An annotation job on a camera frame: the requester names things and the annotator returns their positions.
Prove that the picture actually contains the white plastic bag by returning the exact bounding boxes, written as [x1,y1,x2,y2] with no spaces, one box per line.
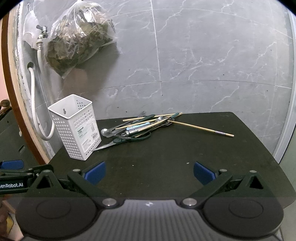
[23,10,39,49]

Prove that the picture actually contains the wooden chopstick with band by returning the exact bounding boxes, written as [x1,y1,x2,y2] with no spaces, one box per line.
[169,120,234,138]

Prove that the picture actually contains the metal wall tap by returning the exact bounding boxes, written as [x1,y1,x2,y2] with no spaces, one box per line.
[36,25,48,38]

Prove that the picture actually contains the green handled scissors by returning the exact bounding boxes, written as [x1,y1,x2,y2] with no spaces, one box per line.
[93,132,151,151]

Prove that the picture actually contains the plastic bag of dried leaves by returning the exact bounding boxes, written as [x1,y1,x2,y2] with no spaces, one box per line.
[46,1,117,78]

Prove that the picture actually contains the large steel spoon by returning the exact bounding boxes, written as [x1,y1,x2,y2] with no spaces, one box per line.
[100,126,127,138]

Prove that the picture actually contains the white perforated utensil caddy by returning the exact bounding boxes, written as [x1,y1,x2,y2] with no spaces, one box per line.
[48,94,101,161]

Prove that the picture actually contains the white flexible hose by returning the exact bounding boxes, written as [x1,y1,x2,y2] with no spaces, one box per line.
[27,34,55,141]

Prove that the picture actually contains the steel fork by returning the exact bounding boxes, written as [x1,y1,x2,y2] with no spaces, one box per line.
[130,111,146,121]

